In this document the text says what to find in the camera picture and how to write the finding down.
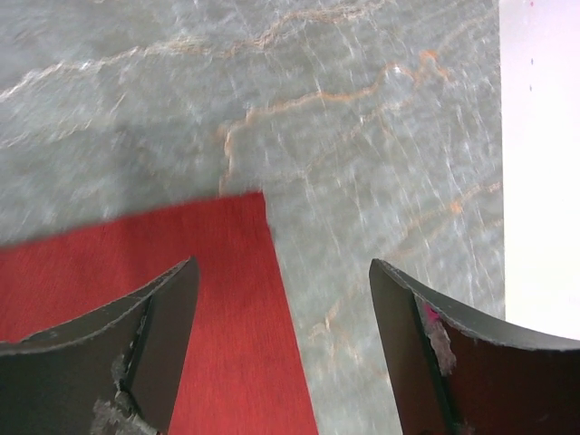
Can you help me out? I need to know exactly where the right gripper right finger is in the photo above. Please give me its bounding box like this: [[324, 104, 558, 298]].
[[369, 259, 579, 434]]

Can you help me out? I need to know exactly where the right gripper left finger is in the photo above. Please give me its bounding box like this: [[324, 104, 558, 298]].
[[1, 258, 198, 434]]

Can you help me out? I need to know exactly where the red cloth napkin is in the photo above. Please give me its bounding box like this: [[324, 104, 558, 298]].
[[1, 193, 317, 434]]

